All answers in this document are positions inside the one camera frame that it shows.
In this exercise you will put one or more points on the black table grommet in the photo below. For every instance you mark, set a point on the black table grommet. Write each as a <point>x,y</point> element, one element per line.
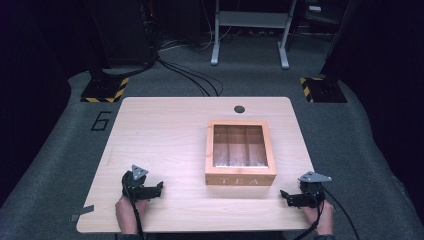
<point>239,109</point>

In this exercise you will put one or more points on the person's left hand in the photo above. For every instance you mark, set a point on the person's left hand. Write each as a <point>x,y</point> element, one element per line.
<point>128,213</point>

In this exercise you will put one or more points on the grey tape strip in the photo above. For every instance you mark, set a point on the grey tape strip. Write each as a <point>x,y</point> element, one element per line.
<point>81,213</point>

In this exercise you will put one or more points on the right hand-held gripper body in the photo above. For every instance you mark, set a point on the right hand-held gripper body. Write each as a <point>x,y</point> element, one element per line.
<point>311,188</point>

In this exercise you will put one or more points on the wooden tea box glass lid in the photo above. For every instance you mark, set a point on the wooden tea box glass lid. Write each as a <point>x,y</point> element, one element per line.
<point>240,151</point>

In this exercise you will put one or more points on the black stand base yellow stripes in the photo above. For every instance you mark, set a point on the black stand base yellow stripes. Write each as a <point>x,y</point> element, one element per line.
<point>325,90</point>
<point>105,90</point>

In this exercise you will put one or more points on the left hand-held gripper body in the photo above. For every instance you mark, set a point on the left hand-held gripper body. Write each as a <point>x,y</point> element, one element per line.
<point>136,183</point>

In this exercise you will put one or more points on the white metal stand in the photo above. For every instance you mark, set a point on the white metal stand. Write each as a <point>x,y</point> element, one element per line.
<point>253,20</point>

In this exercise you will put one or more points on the person's right hand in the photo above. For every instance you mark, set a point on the person's right hand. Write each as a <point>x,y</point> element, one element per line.
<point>321,218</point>

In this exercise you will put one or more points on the dark cabinet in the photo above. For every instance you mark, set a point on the dark cabinet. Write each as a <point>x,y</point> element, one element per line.
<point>121,30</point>

